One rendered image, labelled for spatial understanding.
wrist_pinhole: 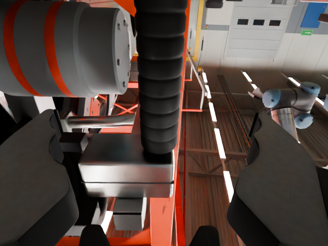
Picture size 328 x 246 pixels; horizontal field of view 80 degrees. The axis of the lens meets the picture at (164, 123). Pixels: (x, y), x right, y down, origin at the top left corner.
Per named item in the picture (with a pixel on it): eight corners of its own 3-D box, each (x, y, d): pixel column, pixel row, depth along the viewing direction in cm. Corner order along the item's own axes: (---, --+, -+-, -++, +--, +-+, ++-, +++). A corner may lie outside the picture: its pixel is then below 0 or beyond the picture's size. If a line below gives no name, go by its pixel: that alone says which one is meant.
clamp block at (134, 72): (129, 60, 46) (131, 82, 49) (167, 61, 47) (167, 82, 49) (132, 55, 51) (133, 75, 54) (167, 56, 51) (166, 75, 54)
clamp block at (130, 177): (75, 163, 18) (86, 200, 21) (175, 165, 18) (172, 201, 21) (92, 131, 22) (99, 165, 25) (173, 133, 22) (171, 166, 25)
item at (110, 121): (54, 117, 39) (67, 157, 45) (152, 119, 39) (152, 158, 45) (84, 84, 54) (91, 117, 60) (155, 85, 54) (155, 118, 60)
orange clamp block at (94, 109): (63, 115, 57) (76, 122, 66) (90, 115, 57) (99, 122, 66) (66, 92, 58) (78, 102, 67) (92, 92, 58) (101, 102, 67)
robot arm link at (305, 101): (302, 88, 77) (292, 112, 83) (327, 87, 79) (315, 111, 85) (288, 81, 84) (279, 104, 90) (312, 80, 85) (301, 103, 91)
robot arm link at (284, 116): (276, 209, 80) (256, 93, 88) (300, 206, 82) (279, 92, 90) (299, 217, 69) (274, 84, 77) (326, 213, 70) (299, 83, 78)
